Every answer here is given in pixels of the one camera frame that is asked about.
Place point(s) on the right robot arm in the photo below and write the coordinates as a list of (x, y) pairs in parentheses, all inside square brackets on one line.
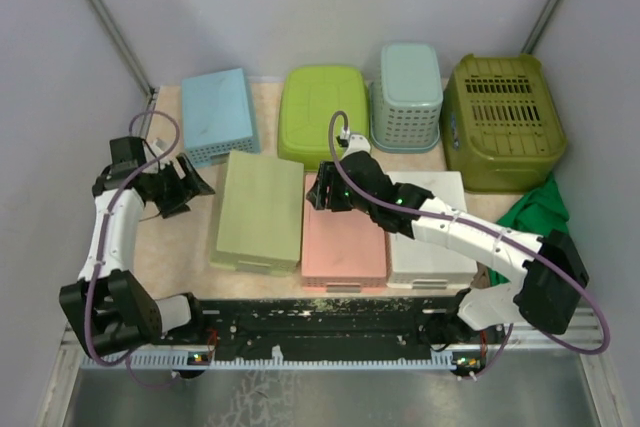
[(535, 279)]

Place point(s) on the light green perforated basket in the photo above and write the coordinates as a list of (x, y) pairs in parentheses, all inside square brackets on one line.
[(257, 215)]

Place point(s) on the green cloth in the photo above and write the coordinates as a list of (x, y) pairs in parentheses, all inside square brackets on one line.
[(539, 211)]

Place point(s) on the grey slotted cable duct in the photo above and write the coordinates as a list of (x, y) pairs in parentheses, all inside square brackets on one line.
[(197, 359)]

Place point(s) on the pale blue basket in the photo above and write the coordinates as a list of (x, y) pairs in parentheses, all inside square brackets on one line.
[(218, 116)]

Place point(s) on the lime green plastic tub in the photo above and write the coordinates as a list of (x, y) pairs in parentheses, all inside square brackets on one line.
[(310, 96)]

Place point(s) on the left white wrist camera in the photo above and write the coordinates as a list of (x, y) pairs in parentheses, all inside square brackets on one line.
[(157, 148)]

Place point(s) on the white perforated basket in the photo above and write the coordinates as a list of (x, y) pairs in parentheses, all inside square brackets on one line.
[(417, 265)]

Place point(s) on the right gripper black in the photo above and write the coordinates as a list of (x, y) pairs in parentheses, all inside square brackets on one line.
[(325, 188)]

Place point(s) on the olive green large container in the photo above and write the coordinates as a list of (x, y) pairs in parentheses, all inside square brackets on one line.
[(499, 126)]

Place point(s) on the light blue perforated basket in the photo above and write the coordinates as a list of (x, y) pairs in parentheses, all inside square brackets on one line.
[(406, 99)]

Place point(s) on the brown striped sock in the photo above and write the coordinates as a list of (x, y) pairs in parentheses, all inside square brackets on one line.
[(481, 279)]

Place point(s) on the pink perforated basket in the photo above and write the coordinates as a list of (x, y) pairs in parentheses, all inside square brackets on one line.
[(342, 250)]

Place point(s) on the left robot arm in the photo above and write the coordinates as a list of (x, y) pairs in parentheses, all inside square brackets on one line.
[(107, 307)]

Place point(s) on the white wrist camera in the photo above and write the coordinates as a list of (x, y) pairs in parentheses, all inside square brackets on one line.
[(353, 142), (157, 148)]

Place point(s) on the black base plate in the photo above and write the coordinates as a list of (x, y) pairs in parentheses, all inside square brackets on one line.
[(348, 328)]

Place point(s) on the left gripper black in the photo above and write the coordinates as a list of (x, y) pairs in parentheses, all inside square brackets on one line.
[(185, 188)]

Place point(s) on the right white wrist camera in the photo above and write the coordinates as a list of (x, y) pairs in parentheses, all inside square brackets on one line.
[(353, 142)]

